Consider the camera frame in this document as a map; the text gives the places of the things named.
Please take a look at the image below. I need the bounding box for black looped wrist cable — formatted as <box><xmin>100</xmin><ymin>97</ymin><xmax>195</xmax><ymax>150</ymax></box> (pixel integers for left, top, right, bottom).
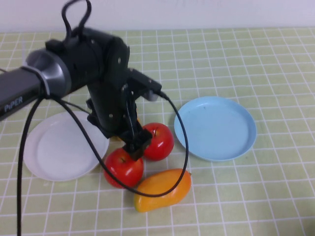
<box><xmin>61</xmin><ymin>0</ymin><xmax>92</xmax><ymax>37</ymax></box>

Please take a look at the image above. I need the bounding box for large orange mango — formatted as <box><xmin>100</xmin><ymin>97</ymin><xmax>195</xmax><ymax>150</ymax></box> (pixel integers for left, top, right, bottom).
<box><xmin>133</xmin><ymin>168</ymin><xmax>192</xmax><ymax>213</ymax></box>

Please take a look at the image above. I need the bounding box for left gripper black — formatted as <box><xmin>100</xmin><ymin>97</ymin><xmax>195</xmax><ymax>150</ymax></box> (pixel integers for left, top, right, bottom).
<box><xmin>86</xmin><ymin>70</ymin><xmax>152</xmax><ymax>162</ymax></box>

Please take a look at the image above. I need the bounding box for red apple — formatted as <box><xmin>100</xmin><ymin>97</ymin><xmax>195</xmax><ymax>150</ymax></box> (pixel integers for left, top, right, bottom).
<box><xmin>141</xmin><ymin>122</ymin><xmax>175</xmax><ymax>162</ymax></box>
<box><xmin>103</xmin><ymin>147</ymin><xmax>145</xmax><ymax>189</ymax></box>

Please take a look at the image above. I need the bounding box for small yellow-orange mango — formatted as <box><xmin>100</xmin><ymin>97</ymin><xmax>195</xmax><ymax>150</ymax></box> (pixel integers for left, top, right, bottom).
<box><xmin>111</xmin><ymin>118</ymin><xmax>141</xmax><ymax>143</ymax></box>

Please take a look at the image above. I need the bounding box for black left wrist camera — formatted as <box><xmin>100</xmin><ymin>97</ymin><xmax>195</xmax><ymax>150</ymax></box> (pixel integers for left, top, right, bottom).
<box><xmin>127</xmin><ymin>68</ymin><xmax>163</xmax><ymax>102</ymax></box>

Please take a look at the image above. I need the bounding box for white round plate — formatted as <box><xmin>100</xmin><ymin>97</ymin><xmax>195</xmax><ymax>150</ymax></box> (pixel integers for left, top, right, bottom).
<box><xmin>23</xmin><ymin>111</ymin><xmax>110</xmax><ymax>182</ymax></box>

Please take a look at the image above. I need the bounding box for green white-grid tablecloth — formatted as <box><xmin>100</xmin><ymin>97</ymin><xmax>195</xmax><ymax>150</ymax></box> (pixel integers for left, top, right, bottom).
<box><xmin>0</xmin><ymin>27</ymin><xmax>315</xmax><ymax>236</ymax></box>

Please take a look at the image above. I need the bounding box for white cable tie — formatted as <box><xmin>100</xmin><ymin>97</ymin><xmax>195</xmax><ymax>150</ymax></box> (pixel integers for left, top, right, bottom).
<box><xmin>21</xmin><ymin>41</ymin><xmax>52</xmax><ymax>98</ymax></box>

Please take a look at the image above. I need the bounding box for light blue round plate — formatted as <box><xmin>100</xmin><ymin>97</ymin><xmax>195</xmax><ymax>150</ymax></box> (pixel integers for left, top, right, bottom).
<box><xmin>173</xmin><ymin>96</ymin><xmax>257</xmax><ymax>162</ymax></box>

